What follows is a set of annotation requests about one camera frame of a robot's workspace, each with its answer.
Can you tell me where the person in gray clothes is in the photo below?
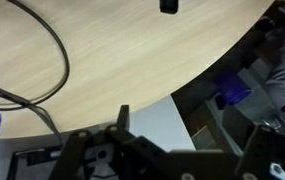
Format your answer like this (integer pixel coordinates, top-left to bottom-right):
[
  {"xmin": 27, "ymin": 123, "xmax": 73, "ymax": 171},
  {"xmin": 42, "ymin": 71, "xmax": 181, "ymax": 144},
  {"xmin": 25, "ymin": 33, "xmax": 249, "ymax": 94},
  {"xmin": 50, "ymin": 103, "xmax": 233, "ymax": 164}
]
[{"xmin": 265, "ymin": 23, "xmax": 285, "ymax": 111}]

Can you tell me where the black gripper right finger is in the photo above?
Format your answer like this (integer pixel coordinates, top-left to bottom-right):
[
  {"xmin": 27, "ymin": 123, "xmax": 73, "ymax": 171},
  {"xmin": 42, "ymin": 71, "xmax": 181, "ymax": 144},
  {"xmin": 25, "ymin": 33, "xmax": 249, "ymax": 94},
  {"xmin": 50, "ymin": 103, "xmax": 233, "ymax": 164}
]
[{"xmin": 221, "ymin": 106, "xmax": 285, "ymax": 180}]

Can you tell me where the thin black cable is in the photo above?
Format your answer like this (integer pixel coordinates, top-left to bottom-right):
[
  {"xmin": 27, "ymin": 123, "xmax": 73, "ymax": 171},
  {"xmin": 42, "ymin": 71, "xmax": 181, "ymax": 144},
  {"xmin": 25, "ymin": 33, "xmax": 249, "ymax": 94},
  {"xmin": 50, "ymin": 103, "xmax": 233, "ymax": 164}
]
[{"xmin": 0, "ymin": 0, "xmax": 71, "ymax": 146}]

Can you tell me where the black metal frame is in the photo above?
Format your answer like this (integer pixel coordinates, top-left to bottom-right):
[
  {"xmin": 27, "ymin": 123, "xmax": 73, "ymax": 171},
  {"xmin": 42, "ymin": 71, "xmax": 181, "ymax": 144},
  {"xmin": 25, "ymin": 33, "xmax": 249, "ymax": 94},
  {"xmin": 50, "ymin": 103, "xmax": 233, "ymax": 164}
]
[{"xmin": 7, "ymin": 144, "xmax": 65, "ymax": 180}]

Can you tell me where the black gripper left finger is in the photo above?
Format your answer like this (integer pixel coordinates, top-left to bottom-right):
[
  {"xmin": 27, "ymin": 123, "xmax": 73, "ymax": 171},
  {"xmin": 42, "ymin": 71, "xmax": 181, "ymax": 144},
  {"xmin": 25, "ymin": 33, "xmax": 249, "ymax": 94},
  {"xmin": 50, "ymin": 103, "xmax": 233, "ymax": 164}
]
[{"xmin": 47, "ymin": 104, "xmax": 174, "ymax": 180}]

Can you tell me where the black and white marker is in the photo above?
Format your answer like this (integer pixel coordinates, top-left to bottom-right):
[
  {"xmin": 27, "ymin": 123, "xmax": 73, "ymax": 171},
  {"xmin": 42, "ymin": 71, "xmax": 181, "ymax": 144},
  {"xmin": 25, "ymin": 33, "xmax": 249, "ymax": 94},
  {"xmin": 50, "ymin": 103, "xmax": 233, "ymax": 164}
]
[{"xmin": 159, "ymin": 0, "xmax": 180, "ymax": 15}]

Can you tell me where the blue purple box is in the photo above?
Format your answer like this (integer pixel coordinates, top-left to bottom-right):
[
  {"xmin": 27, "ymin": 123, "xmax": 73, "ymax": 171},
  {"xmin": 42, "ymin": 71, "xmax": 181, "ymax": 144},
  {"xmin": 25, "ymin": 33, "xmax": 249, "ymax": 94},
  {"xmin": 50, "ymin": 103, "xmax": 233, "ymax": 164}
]
[{"xmin": 215, "ymin": 74, "xmax": 253, "ymax": 107}]

